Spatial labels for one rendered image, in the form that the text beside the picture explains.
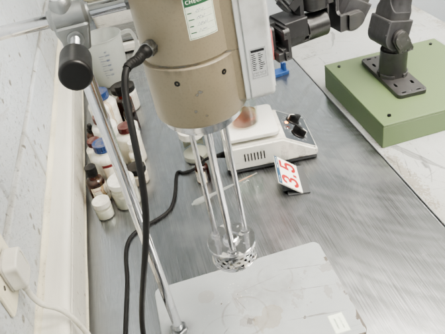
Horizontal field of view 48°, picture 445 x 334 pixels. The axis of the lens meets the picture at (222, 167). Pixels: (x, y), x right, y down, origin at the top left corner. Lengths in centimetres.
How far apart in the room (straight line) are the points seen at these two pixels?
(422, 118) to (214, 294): 59
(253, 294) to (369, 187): 34
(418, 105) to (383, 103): 7
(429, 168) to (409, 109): 15
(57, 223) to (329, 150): 59
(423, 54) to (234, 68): 92
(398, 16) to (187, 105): 74
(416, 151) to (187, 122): 69
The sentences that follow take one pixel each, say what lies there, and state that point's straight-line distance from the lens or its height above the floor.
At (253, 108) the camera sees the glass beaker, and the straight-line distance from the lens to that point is 105.
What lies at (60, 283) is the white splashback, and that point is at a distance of 83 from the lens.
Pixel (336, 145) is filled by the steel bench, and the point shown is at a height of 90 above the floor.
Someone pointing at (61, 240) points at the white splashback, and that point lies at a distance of 90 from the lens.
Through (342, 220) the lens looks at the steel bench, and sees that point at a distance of 95.
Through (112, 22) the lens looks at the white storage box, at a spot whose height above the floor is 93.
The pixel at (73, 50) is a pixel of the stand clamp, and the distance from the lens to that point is 44.
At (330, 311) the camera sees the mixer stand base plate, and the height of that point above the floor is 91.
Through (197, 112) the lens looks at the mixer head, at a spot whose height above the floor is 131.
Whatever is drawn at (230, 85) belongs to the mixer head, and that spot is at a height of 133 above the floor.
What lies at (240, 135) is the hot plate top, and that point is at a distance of 105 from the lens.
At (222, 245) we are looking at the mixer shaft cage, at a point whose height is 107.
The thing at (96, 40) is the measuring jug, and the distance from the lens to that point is 163.
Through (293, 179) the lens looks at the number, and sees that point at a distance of 102.
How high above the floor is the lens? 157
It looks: 37 degrees down
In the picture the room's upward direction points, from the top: 12 degrees counter-clockwise
